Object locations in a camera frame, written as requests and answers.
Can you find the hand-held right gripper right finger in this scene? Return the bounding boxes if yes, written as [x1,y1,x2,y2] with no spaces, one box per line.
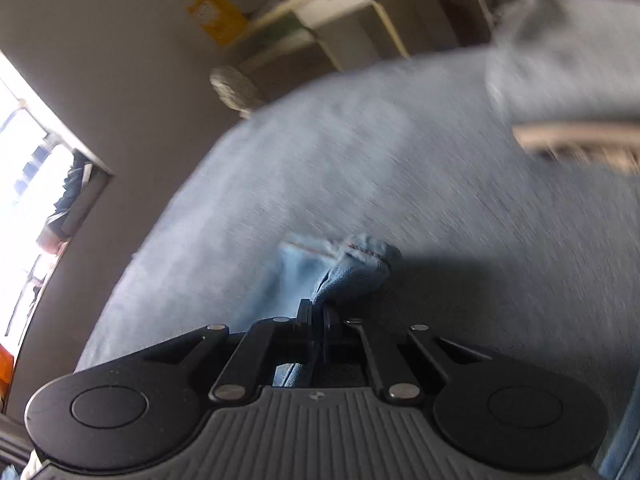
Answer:
[317,307,496,405]

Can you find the grey folded garment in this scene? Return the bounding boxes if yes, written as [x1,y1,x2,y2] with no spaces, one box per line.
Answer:
[487,0,640,126]

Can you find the blue jeans with leather patch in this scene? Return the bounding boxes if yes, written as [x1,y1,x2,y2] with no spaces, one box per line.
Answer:
[245,232,403,390]

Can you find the orange bag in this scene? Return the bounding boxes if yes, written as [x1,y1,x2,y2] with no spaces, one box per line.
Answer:
[0,347,13,401]

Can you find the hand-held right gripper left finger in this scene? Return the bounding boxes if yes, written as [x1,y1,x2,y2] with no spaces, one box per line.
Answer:
[142,299,317,403]

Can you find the beige folded pants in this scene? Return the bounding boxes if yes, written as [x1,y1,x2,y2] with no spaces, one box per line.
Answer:
[512,122,640,176]

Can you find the dark clothes bundle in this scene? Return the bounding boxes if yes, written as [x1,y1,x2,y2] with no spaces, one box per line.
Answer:
[45,152,96,239]

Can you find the pale wooden desk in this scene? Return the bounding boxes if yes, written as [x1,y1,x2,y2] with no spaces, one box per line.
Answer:
[237,0,411,73]

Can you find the carved bedpost finial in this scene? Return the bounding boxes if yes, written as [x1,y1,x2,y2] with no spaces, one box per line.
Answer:
[210,66,263,117]

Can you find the window with metal grille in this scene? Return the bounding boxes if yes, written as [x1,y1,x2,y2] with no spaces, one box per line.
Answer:
[0,50,113,411]

